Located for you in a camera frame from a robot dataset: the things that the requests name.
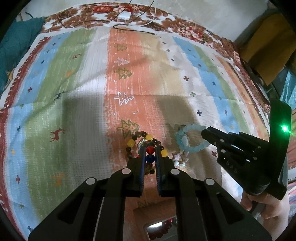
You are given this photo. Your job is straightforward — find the white pink bead bracelet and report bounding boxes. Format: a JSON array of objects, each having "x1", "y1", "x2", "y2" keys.
[{"x1": 171, "y1": 150, "x2": 189, "y2": 168}]

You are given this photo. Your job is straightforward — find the white charger cable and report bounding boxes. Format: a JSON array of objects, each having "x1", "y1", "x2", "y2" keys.
[{"x1": 117, "y1": 6, "x2": 157, "y2": 27}]

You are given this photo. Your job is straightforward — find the white charger adapter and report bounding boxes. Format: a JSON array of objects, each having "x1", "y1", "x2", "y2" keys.
[{"x1": 118, "y1": 11, "x2": 132, "y2": 20}]

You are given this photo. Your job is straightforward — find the right human hand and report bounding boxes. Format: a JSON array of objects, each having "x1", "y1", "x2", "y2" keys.
[{"x1": 240, "y1": 191, "x2": 290, "y2": 240}]

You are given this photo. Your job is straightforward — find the multicolour bead bracelet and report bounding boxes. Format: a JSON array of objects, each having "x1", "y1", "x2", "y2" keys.
[{"x1": 125, "y1": 131, "x2": 170, "y2": 175}]

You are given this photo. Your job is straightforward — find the light blue bead bracelet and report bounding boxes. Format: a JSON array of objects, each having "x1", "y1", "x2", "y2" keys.
[{"x1": 174, "y1": 123, "x2": 211, "y2": 153}]

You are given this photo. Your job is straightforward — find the striped colourful cloth mat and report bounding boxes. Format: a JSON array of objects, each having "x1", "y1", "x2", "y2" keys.
[{"x1": 0, "y1": 27, "x2": 271, "y2": 239}]

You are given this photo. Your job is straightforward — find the dark red bead bracelet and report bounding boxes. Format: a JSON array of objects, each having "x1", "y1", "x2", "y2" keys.
[{"x1": 150, "y1": 219, "x2": 178, "y2": 240}]

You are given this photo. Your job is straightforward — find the floral brown bed sheet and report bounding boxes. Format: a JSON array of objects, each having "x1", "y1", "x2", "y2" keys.
[{"x1": 0, "y1": 2, "x2": 278, "y2": 241}]

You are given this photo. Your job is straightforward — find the silver metal tin box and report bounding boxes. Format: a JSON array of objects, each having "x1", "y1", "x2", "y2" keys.
[{"x1": 132, "y1": 203, "x2": 179, "y2": 241}]

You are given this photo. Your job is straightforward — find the teal quilted blanket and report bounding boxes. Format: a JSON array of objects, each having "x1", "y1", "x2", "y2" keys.
[{"x1": 1, "y1": 18, "x2": 45, "y2": 92}]

